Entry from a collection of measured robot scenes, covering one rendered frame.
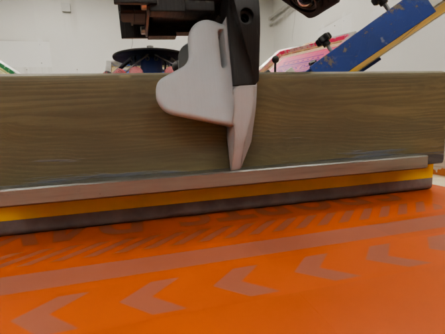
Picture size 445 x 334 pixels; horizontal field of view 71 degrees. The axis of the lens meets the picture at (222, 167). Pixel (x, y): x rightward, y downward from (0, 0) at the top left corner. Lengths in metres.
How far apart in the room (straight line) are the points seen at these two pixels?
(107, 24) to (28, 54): 1.08
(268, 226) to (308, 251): 0.04
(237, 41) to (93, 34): 4.65
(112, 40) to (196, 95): 4.61
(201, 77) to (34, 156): 0.11
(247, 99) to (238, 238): 0.08
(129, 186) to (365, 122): 0.18
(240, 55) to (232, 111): 0.03
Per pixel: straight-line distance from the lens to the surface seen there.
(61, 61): 4.81
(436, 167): 0.41
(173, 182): 0.20
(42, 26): 4.96
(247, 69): 0.19
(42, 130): 0.21
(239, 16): 0.19
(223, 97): 0.19
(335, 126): 0.25
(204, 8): 0.21
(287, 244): 0.17
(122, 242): 0.19
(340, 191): 0.27
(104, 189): 0.20
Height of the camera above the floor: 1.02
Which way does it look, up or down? 8 degrees down
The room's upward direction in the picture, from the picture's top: 3 degrees counter-clockwise
